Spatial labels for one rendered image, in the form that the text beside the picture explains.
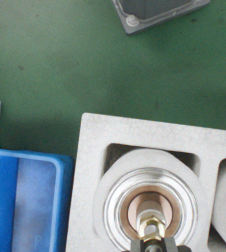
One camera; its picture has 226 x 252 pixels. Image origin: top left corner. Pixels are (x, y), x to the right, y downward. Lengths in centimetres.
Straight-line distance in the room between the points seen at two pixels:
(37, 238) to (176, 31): 40
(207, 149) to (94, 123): 12
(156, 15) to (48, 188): 32
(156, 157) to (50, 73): 31
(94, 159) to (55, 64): 24
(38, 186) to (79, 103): 15
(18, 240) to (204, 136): 36
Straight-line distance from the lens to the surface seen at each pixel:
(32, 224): 55
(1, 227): 52
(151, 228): 21
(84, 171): 33
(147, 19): 51
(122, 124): 33
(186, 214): 26
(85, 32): 54
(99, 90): 51
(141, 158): 26
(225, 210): 31
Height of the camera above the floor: 50
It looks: 85 degrees down
